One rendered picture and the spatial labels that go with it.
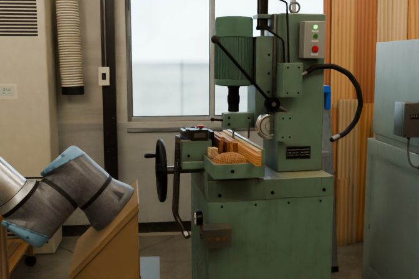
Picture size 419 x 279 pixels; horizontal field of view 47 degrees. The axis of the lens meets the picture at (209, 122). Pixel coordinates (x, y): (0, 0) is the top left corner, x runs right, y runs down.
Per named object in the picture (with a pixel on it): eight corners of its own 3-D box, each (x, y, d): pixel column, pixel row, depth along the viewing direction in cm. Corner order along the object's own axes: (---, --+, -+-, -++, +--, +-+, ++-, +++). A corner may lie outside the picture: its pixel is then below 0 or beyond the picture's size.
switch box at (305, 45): (298, 58, 216) (298, 22, 214) (318, 58, 218) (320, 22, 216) (303, 58, 210) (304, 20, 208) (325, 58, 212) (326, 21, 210)
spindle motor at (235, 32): (211, 85, 230) (211, 18, 226) (246, 85, 234) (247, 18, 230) (219, 86, 213) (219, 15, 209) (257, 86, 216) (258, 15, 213)
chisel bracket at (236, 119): (221, 129, 228) (221, 111, 227) (249, 129, 231) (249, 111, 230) (224, 132, 221) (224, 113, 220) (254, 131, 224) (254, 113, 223)
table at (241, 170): (171, 152, 248) (171, 141, 247) (229, 151, 254) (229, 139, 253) (190, 180, 189) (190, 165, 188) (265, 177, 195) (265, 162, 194)
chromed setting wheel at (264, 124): (254, 139, 217) (254, 111, 215) (280, 138, 219) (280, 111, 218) (255, 140, 214) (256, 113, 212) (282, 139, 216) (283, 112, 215)
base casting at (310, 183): (191, 178, 248) (191, 160, 247) (296, 173, 259) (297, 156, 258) (208, 203, 204) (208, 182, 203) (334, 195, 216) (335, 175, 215)
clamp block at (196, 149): (177, 155, 225) (177, 136, 224) (206, 154, 228) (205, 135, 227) (181, 162, 211) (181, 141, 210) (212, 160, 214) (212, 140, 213)
